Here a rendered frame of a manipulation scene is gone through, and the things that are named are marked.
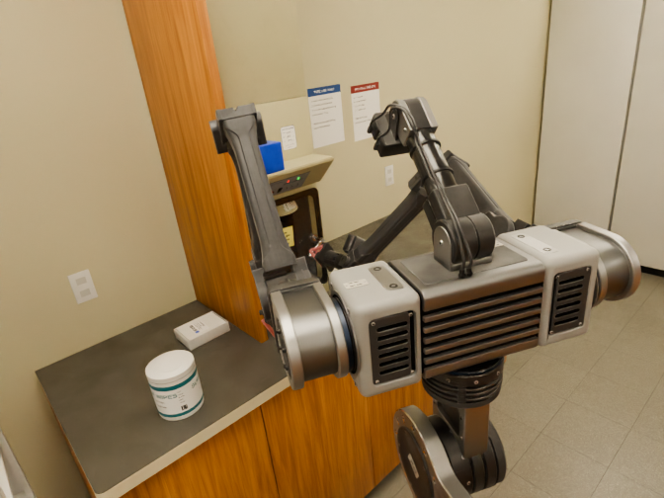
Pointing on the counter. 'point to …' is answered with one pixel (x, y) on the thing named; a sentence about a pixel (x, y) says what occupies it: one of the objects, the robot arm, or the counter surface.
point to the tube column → (257, 50)
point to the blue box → (272, 156)
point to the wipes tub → (175, 384)
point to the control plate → (289, 183)
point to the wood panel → (196, 153)
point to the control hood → (315, 163)
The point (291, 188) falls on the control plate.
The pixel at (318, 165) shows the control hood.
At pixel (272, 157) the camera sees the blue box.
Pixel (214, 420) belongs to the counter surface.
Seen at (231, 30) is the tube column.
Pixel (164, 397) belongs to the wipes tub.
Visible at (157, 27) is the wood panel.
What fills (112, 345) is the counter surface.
